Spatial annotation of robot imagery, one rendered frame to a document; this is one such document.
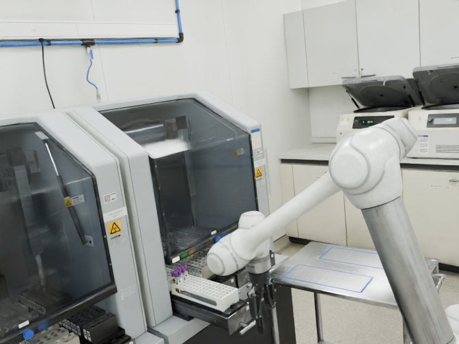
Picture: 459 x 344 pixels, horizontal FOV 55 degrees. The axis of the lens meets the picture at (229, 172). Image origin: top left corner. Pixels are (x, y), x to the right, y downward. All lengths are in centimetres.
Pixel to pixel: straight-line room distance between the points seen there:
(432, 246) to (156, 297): 253
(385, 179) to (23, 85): 211
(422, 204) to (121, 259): 263
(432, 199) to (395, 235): 262
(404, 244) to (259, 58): 316
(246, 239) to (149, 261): 55
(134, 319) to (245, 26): 282
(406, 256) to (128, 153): 103
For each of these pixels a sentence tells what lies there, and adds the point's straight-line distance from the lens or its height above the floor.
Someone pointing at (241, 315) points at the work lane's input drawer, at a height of 78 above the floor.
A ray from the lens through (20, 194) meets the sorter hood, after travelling 149.
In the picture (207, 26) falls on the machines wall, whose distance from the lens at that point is 366.
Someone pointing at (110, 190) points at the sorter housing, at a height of 133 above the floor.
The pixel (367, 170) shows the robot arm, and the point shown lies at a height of 144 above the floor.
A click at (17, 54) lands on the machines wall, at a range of 274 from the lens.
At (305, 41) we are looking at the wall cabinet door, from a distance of 435.
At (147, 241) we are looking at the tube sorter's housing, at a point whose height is 109.
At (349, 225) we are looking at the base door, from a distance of 410.
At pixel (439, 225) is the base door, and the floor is 39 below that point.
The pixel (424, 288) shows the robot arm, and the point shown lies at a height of 114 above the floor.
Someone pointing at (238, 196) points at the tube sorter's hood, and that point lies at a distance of 211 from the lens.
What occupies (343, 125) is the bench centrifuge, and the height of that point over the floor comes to 116.
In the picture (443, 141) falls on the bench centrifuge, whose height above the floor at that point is 104.
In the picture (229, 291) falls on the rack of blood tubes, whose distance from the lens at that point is 181.
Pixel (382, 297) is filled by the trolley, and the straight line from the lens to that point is 180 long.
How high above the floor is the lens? 167
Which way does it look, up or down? 12 degrees down
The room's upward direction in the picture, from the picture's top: 7 degrees counter-clockwise
